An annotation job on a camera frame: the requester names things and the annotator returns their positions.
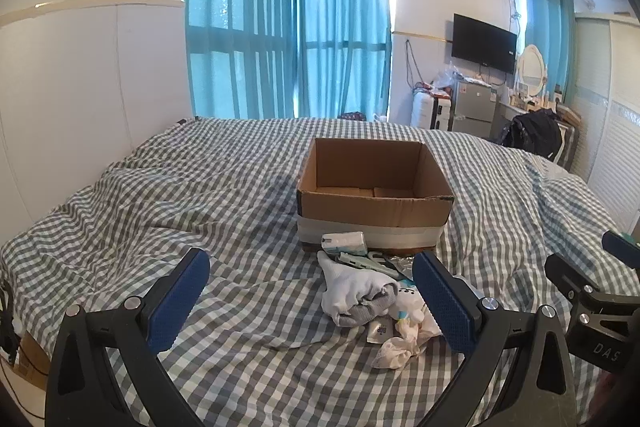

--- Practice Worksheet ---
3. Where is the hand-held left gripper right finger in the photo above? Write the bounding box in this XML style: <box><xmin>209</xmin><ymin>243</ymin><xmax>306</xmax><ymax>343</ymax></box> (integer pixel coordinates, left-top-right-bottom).
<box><xmin>411</xmin><ymin>251</ymin><xmax>579</xmax><ymax>427</ymax></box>

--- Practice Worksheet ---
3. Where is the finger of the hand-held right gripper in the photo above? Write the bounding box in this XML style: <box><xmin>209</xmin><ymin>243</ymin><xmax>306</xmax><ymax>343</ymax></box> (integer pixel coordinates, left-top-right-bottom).
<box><xmin>601</xmin><ymin>230</ymin><xmax>640</xmax><ymax>275</ymax></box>
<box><xmin>544</xmin><ymin>252</ymin><xmax>596</xmax><ymax>305</ymax></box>

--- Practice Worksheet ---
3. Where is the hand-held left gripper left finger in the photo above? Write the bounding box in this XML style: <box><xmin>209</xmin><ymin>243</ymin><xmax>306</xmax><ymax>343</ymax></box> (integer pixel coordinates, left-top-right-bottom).
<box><xmin>45</xmin><ymin>248</ymin><xmax>211</xmax><ymax>427</ymax></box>

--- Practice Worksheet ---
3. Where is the white printed plastic packet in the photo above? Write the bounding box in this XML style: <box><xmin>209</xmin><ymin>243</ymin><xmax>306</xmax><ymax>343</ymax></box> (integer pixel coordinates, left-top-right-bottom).
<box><xmin>392</xmin><ymin>284</ymin><xmax>433</xmax><ymax>324</ymax></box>

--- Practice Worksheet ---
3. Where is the silver blister pack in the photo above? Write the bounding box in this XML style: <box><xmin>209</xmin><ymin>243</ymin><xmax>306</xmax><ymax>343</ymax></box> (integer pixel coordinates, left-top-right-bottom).
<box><xmin>386</xmin><ymin>256</ymin><xmax>418</xmax><ymax>280</ymax></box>

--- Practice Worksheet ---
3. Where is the white tissue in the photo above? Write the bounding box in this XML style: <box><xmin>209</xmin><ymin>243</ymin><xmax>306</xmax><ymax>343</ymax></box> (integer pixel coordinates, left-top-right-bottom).
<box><xmin>371</xmin><ymin>335</ymin><xmax>427</xmax><ymax>371</ymax></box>

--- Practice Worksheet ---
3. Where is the white and grey sock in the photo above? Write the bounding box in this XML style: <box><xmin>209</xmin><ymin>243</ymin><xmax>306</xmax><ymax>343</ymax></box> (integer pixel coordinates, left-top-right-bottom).
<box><xmin>317</xmin><ymin>251</ymin><xmax>401</xmax><ymax>328</ymax></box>

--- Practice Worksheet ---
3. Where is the mint green utility knife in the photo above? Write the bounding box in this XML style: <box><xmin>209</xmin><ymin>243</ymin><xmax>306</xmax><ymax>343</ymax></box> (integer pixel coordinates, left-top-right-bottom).
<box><xmin>331</xmin><ymin>249</ymin><xmax>387</xmax><ymax>271</ymax></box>

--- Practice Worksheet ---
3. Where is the brown cardboard box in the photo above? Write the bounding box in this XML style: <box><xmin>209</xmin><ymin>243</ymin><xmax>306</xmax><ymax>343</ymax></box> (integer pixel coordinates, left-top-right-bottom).
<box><xmin>296</xmin><ymin>137</ymin><xmax>456</xmax><ymax>254</ymax></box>

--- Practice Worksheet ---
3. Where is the grey checked blanket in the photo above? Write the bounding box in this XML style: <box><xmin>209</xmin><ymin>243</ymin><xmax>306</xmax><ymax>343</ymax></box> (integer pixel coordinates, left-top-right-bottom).
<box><xmin>0</xmin><ymin>116</ymin><xmax>640</xmax><ymax>427</ymax></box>

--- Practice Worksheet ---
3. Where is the white wardrobe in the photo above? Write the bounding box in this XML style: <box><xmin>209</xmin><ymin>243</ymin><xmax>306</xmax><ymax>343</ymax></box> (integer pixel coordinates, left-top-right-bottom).
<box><xmin>570</xmin><ymin>12</ymin><xmax>640</xmax><ymax>239</ymax></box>

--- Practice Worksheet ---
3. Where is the black backpack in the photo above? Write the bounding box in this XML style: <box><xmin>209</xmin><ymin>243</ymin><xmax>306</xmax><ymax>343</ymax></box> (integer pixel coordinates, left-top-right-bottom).
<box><xmin>501</xmin><ymin>109</ymin><xmax>564</xmax><ymax>162</ymax></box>

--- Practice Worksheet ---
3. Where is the small floor cardboard box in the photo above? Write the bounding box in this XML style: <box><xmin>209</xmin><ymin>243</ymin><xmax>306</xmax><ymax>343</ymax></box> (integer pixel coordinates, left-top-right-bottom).
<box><xmin>15</xmin><ymin>336</ymin><xmax>50</xmax><ymax>390</ymax></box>

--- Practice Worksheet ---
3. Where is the white dressing table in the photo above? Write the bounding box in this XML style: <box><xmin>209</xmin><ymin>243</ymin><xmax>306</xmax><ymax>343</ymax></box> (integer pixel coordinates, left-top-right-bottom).
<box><xmin>491</xmin><ymin>99</ymin><xmax>533</xmax><ymax>144</ymax></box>

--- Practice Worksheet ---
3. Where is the silver small fridge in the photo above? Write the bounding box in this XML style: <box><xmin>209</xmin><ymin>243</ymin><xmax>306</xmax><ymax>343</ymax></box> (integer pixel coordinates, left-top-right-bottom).
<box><xmin>451</xmin><ymin>79</ymin><xmax>497</xmax><ymax>138</ymax></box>

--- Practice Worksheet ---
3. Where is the white suitcase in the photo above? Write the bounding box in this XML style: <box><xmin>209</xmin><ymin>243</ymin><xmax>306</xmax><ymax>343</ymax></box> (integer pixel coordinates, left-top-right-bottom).
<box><xmin>410</xmin><ymin>91</ymin><xmax>454</xmax><ymax>131</ymax></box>

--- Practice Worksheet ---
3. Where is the oval white mirror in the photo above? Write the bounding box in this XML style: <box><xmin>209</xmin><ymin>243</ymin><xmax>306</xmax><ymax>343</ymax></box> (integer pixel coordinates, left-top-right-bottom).
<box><xmin>516</xmin><ymin>44</ymin><xmax>549</xmax><ymax>98</ymax></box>

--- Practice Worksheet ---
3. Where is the clear plastic bag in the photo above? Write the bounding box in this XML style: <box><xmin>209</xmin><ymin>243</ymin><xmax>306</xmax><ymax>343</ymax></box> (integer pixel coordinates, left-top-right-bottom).
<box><xmin>431</xmin><ymin>62</ymin><xmax>459</xmax><ymax>92</ymax></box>

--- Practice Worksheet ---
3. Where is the narrow blue curtain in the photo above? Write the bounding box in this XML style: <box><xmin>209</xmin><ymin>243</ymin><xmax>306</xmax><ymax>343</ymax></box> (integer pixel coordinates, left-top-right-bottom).
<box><xmin>516</xmin><ymin>0</ymin><xmax>577</xmax><ymax>104</ymax></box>

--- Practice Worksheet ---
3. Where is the wide blue curtain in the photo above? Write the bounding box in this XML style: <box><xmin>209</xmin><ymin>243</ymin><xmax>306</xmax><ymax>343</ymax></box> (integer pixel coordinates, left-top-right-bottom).
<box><xmin>184</xmin><ymin>0</ymin><xmax>297</xmax><ymax>120</ymax></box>

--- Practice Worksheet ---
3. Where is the black wall television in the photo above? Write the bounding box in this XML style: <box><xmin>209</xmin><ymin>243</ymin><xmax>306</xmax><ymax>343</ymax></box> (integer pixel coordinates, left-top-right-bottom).
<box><xmin>451</xmin><ymin>13</ymin><xmax>519</xmax><ymax>75</ymax></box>

